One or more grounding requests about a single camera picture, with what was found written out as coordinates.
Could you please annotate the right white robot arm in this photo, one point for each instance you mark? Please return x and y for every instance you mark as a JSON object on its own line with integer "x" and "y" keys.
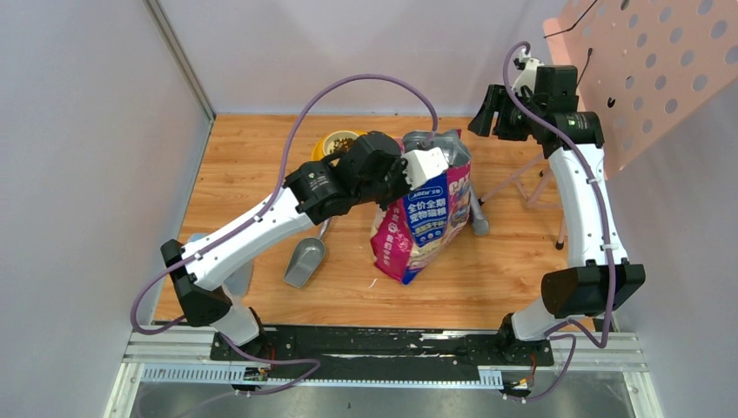
{"x": 542, "y": 104}

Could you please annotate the silver microphone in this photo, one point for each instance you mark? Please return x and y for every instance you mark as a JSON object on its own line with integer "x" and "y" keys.
{"x": 478, "y": 219}

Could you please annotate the pet food bag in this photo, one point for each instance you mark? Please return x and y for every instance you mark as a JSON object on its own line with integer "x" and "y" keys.
{"x": 408, "y": 235}

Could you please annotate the aluminium rail frame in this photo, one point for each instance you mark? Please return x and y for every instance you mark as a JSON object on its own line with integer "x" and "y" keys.
{"x": 193, "y": 372}

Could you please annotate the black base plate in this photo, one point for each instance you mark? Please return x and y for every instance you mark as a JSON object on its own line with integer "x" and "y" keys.
{"x": 394, "y": 354}

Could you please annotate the metal scoop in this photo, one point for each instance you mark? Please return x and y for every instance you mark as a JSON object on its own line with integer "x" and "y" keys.
{"x": 306, "y": 258}

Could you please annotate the cream bowl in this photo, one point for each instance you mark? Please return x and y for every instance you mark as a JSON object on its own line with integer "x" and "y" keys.
{"x": 338, "y": 134}

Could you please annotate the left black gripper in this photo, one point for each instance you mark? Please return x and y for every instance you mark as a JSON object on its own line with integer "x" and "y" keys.
{"x": 398, "y": 175}

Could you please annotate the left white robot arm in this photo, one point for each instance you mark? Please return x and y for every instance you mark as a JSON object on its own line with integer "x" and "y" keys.
{"x": 370, "y": 171}

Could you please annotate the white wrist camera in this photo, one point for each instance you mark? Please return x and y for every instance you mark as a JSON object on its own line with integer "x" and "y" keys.
{"x": 528, "y": 66}
{"x": 423, "y": 165}

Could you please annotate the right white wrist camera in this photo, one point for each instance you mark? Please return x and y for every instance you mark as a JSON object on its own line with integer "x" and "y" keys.
{"x": 528, "y": 66}

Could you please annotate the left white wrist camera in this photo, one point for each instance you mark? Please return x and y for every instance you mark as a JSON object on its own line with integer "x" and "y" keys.
{"x": 423, "y": 165}

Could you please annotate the pink perforated stand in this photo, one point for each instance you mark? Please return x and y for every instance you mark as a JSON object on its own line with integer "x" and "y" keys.
{"x": 662, "y": 76}

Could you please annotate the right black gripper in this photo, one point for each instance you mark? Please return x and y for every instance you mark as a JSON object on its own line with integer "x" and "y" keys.
{"x": 495, "y": 101}

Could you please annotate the yellow double bowl feeder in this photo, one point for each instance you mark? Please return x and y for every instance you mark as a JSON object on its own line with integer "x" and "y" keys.
{"x": 316, "y": 153}

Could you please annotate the clear plastic bag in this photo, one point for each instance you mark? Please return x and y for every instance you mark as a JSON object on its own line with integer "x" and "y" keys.
{"x": 229, "y": 266}

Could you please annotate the kibble in cream bowl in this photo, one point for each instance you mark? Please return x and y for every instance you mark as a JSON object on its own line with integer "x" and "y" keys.
{"x": 340, "y": 145}

